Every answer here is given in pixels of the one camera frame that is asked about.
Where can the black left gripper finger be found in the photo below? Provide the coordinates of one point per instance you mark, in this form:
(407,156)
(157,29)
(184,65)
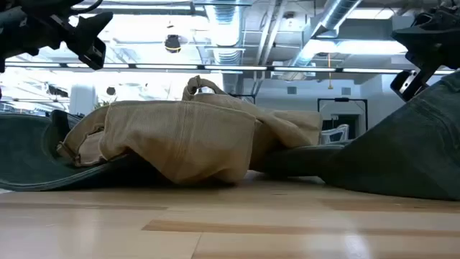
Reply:
(90,28)
(92,54)

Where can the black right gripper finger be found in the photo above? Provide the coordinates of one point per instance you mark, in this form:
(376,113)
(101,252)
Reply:
(409,84)
(435,41)

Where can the dark green denim cap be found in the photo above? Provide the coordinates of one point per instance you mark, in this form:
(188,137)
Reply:
(413,151)
(28,154)

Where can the black round ceiling speaker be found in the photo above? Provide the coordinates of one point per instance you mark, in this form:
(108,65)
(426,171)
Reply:
(111,91)

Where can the black hanging ceiling box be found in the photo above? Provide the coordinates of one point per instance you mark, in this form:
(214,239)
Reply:
(57,91)

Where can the yellow hanging pendant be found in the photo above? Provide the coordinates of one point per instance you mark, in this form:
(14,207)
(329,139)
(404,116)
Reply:
(330,86)

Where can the white office chair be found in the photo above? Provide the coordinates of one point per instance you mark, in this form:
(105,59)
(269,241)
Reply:
(336,135)

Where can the grey square wall vent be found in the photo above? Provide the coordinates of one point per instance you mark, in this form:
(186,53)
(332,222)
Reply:
(292,90)
(346,91)

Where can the black dome ceiling camera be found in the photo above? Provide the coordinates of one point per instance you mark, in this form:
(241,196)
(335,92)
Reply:
(173,44)

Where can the silver spiral ceiling duct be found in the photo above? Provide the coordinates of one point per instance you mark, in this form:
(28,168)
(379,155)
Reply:
(338,11)

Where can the silver corrugated ceiling duct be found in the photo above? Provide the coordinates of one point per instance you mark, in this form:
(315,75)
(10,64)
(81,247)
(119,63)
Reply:
(224,32)

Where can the overhead frame light bar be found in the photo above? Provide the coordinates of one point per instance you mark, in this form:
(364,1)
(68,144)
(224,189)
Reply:
(233,67)

